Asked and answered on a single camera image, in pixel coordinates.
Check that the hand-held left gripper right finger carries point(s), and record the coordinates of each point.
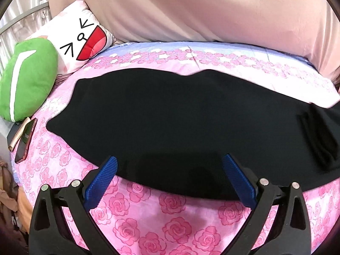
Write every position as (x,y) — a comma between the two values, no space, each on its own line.
(237,180)

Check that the gold phone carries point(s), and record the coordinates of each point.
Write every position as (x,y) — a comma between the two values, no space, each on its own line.
(17,138)

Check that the pink rose print bed sheet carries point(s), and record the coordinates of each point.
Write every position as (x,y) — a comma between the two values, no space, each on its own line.
(138,217)

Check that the grey metal bed rail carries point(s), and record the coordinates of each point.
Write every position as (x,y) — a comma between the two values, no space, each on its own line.
(25,12)

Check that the beige blanket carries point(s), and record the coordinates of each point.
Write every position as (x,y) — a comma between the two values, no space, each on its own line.
(199,10)

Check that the green plush pillow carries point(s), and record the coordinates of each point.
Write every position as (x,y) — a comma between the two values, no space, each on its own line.
(29,85)

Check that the white cartoon face pillow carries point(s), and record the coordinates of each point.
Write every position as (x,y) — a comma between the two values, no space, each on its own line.
(71,34)

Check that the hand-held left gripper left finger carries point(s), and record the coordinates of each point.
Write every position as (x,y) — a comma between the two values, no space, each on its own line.
(102,180)

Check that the brown clothing pile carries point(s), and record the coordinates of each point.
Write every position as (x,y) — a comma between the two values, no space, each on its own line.
(10,196)

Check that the black pants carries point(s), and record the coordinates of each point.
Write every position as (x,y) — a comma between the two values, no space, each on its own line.
(159,124)

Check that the silver curtain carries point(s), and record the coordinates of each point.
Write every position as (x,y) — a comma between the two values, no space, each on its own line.
(18,13)

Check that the phone with red case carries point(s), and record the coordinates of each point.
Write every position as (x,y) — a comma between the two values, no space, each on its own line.
(25,143)

